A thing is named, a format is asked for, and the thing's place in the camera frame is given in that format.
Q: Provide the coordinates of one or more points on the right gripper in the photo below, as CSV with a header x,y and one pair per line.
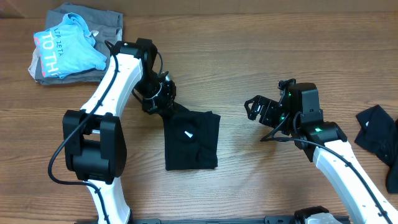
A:
x,y
269,106

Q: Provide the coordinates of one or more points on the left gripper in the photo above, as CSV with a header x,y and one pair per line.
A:
x,y
165,104

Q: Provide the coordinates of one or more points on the black t-shirt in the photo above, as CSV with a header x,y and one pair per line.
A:
x,y
191,139

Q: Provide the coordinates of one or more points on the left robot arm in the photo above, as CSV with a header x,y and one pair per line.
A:
x,y
94,144

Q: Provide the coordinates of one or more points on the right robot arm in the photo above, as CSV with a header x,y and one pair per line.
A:
x,y
325,145

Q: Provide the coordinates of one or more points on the grey folded garment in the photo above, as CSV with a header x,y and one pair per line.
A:
x,y
107,25

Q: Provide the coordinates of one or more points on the light blue printed shirt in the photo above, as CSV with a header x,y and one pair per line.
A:
x,y
68,48

